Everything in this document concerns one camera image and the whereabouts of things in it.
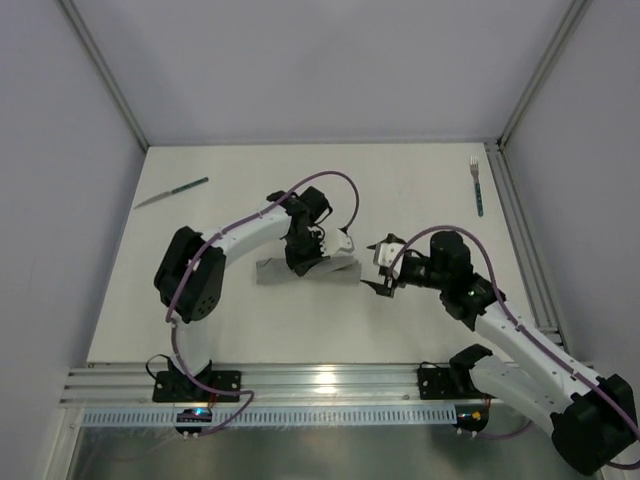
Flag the aluminium rail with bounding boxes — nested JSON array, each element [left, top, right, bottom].
[[484, 140, 566, 349], [60, 361, 420, 406]]

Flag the aluminium right side rail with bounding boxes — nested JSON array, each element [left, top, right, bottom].
[[484, 140, 566, 349]]

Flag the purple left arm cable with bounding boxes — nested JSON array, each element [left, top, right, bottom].
[[164, 169, 361, 439]]

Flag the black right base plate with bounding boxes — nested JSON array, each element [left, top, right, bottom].
[[416, 362, 483, 400]]

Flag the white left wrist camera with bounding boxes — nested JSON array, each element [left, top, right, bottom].
[[320, 229, 355, 258]]

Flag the left corner frame post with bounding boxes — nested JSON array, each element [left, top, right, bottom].
[[55, 0, 150, 152]]

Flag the knife with green handle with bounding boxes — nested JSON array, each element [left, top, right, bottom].
[[134, 177, 209, 209]]

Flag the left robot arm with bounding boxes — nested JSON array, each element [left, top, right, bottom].
[[153, 187, 335, 402]]

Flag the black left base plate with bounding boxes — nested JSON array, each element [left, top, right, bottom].
[[152, 368, 244, 403]]

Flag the controller board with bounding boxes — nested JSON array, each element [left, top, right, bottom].
[[453, 405, 490, 436], [174, 407, 213, 438]]

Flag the corner frame post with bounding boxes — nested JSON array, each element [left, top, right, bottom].
[[55, 0, 150, 152], [498, 0, 592, 150]]

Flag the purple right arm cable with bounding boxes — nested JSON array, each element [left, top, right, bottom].
[[389, 225, 640, 471]]

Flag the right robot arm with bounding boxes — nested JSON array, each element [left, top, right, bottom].
[[370, 226, 639, 476]]

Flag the fork with green handle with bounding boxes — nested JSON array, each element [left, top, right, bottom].
[[469, 156, 484, 217]]

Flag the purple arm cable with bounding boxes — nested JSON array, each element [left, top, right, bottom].
[[164, 169, 361, 439], [389, 225, 640, 471]]

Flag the aluminium front rail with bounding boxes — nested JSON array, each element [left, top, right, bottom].
[[60, 361, 420, 406]]

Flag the grey cloth napkin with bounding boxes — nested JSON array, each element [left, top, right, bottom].
[[255, 256, 362, 286]]

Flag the left controller board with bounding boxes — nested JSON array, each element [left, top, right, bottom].
[[174, 407, 213, 438]]

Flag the slotted grey cable duct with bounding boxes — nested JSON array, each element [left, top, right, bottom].
[[81, 404, 456, 428]]

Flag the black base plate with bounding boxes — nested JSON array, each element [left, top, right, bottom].
[[152, 368, 244, 403], [416, 362, 483, 400]]

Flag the right corner frame post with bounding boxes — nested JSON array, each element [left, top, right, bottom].
[[498, 0, 592, 150]]

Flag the right controller board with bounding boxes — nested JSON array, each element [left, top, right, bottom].
[[453, 405, 490, 436]]

